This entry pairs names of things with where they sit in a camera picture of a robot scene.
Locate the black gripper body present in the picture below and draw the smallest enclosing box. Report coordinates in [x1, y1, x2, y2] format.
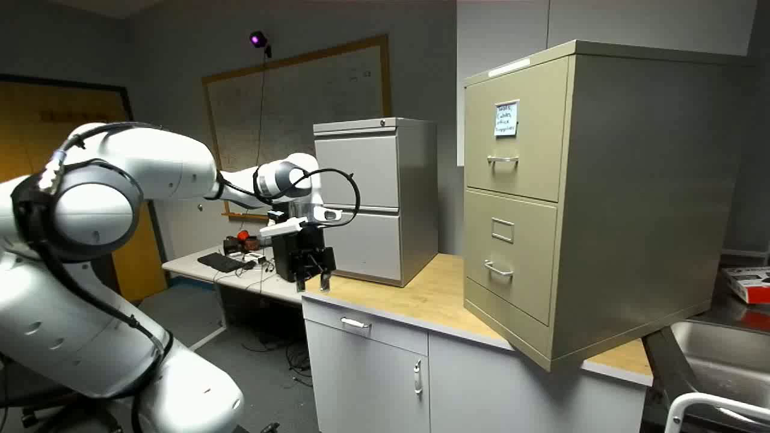
[270, 226, 339, 285]

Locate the metal handle of unlabelled drawer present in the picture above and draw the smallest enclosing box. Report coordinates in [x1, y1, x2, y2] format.
[483, 259, 518, 286]

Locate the grey base cabinet drawer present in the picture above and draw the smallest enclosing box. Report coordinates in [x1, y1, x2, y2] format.
[300, 296, 431, 356]

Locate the grey base cabinet door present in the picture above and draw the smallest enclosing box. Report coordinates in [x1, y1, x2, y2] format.
[303, 321, 431, 433]

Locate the grey metal filing cabinet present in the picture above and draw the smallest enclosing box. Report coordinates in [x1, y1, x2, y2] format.
[311, 115, 440, 289]

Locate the grey base cabinet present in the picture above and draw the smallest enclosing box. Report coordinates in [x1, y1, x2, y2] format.
[300, 293, 658, 433]

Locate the beige drawer with paper label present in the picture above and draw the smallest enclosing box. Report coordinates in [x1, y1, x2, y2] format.
[461, 55, 576, 206]

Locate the beige metal filing cabinet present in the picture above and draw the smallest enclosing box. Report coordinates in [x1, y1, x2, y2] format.
[461, 38, 756, 374]

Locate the red tool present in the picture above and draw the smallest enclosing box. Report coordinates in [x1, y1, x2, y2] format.
[222, 230, 265, 256]

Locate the black keyboard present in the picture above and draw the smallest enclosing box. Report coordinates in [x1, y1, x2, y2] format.
[194, 251, 249, 274]

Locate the wood framed whiteboard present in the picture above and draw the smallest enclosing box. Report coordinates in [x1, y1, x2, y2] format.
[199, 32, 395, 226]

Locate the white paper label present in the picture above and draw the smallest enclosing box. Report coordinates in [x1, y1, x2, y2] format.
[490, 99, 522, 139]

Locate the yellow wooden door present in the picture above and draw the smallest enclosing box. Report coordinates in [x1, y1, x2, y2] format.
[0, 75, 170, 307]

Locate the stainless steel sink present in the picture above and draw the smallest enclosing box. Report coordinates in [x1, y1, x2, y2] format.
[667, 317, 770, 433]

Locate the red and white box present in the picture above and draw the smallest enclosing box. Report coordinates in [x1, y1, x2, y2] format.
[719, 265, 770, 308]

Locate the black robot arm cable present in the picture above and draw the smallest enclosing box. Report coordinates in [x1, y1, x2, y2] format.
[283, 165, 364, 232]

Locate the metal label holder frame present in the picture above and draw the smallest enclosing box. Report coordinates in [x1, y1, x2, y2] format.
[489, 214, 518, 247]

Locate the metal handle of labelled drawer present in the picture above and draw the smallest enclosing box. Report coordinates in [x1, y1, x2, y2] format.
[483, 151, 522, 176]

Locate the wall camera with purple light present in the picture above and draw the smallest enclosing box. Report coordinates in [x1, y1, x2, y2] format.
[246, 29, 274, 61]

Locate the white tube frame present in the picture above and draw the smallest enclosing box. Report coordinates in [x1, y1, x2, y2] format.
[661, 391, 770, 433]

